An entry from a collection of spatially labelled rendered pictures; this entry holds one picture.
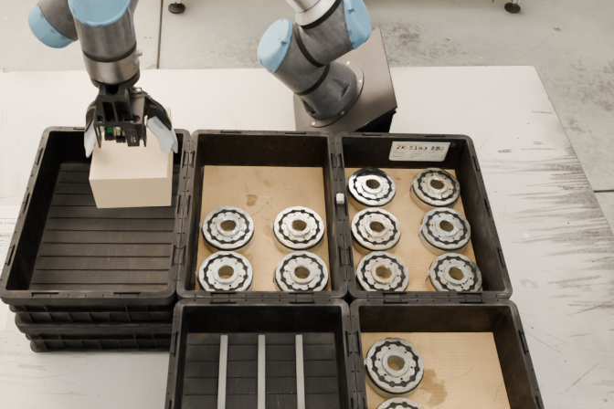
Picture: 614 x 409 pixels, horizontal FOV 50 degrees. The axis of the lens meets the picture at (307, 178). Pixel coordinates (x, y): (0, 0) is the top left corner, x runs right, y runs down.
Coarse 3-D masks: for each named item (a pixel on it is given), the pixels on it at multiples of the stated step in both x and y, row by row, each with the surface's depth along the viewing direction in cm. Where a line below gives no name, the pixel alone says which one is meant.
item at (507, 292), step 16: (336, 144) 138; (336, 160) 136; (480, 176) 135; (480, 192) 133; (496, 240) 125; (352, 256) 121; (496, 256) 123; (352, 272) 119; (352, 288) 117; (512, 288) 119
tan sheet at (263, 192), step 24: (216, 168) 145; (240, 168) 145; (264, 168) 146; (288, 168) 146; (312, 168) 147; (216, 192) 141; (240, 192) 141; (264, 192) 142; (288, 192) 142; (312, 192) 142; (264, 216) 137; (264, 240) 134; (264, 264) 130; (264, 288) 127
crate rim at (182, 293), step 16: (192, 144) 135; (192, 160) 133; (192, 176) 130; (336, 176) 133; (192, 192) 128; (336, 192) 130; (336, 208) 129; (336, 224) 125; (336, 240) 123; (336, 256) 121; (176, 288) 114
